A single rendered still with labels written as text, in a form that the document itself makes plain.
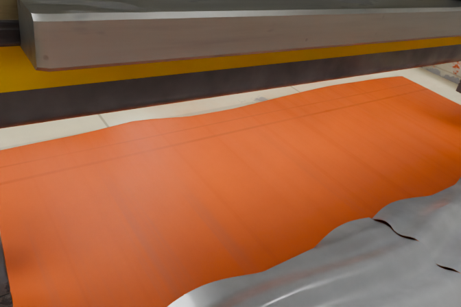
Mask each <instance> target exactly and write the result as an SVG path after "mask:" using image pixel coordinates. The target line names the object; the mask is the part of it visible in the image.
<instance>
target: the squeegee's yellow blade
mask: <svg viewBox="0 0 461 307"><path fill-rule="evenodd" d="M460 44H461V36H456V37H448V38H432V39H424V40H409V41H401V42H385V43H377V44H368V45H353V46H345V47H329V48H321V49H306V50H297V51H282V52H274V53H258V54H250V55H241V56H226V57H218V58H203V59H194V60H179V61H170V62H155V63H147V64H131V65H123V66H107V67H99V68H91V69H76V70H67V71H52V72H47V71H36V70H35V68H34V67H33V65H32V63H31V62H30V61H29V59H28V58H27V56H26V55H25V53H24V51H23V50H22V48H21V47H20V46H13V47H0V93H6V92H13V91H20V90H33V89H39V88H52V87H59V86H71V85H78V84H91V83H98V82H110V81H117V80H124V79H136V78H143V77H156V76H163V75H175V74H182V73H195V72H201V71H214V70H221V69H233V68H240V67H247V66H259V65H267V64H279V63H286V62H298V61H305V60H317V59H325V58H337V57H344V56H356V55H364V54H370V53H383V52H389V51H402V50H409V49H422V48H428V47H441V46H447V45H460Z"/></svg>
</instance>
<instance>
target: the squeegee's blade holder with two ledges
mask: <svg viewBox="0 0 461 307"><path fill-rule="evenodd" d="M17 6H18V14H19V29H20V37H21V46H20V47H21V48H22V50H23V51H24V53H25V55H26V56H27V58H28V59H29V61H30V62H31V63H32V65H33V67H34V68H35V70H36V71H47V72H52V71H67V70H76V69H91V68H99V67H107V66H123V65H131V64H147V63H155V62H170V61H179V60H194V59H203V58H218V57H226V56H241V55H250V54H258V53H274V52H282V51H297V50H306V49H321V48H329V47H345V46H353V45H368V44H377V43H385V42H401V41H409V40H424V39H432V38H448V37H456V36H461V0H17Z"/></svg>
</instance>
